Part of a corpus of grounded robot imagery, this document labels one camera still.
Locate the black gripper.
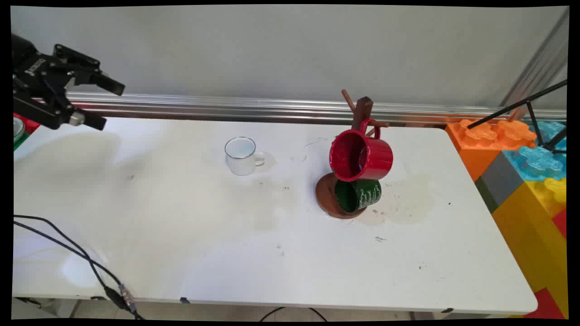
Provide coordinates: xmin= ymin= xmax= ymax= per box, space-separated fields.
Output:
xmin=11 ymin=34 xmax=126 ymax=131

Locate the red speckled mug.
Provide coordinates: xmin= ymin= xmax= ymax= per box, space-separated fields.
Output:
xmin=329 ymin=119 xmax=394 ymax=182

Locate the red block under bowl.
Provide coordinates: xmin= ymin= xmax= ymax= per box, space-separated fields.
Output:
xmin=14 ymin=112 xmax=41 ymax=135

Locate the white enamel mug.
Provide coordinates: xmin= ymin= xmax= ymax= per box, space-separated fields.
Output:
xmin=225 ymin=137 xmax=266 ymax=176

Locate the wooden mug tree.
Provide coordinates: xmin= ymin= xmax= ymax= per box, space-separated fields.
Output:
xmin=315 ymin=89 xmax=390 ymax=220

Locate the dark green mug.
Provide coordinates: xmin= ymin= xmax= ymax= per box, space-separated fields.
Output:
xmin=334 ymin=178 xmax=382 ymax=214

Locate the orange toy block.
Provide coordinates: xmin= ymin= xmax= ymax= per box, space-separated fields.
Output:
xmin=445 ymin=119 xmax=538 ymax=182

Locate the dark green toy block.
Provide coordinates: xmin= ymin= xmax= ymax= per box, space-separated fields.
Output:
xmin=474 ymin=177 xmax=499 ymax=214

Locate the black tripod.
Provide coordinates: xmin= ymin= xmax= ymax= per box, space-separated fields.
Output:
xmin=467 ymin=79 xmax=568 ymax=154

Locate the yellow toy block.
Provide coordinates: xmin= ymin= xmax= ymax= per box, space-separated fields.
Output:
xmin=492 ymin=177 xmax=567 ymax=272
xmin=521 ymin=226 xmax=568 ymax=318

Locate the light blue toy block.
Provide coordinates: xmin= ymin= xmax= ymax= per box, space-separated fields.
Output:
xmin=479 ymin=121 xmax=567 ymax=207

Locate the large red toy block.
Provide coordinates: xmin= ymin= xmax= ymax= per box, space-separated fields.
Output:
xmin=551 ymin=209 xmax=568 ymax=239

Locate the small red toy block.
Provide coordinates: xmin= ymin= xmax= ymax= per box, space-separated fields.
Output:
xmin=525 ymin=288 xmax=565 ymax=319

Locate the black cable with silver plug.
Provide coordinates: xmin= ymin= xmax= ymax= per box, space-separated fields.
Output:
xmin=13 ymin=215 xmax=137 ymax=314

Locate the aluminium rail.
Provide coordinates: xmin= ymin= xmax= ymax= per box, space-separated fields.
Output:
xmin=66 ymin=92 xmax=567 ymax=126

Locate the black looped cable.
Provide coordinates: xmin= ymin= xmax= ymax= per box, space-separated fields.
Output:
xmin=258 ymin=307 xmax=328 ymax=322

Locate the aluminium post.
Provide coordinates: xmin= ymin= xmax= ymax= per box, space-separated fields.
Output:
xmin=500 ymin=8 xmax=570 ymax=109

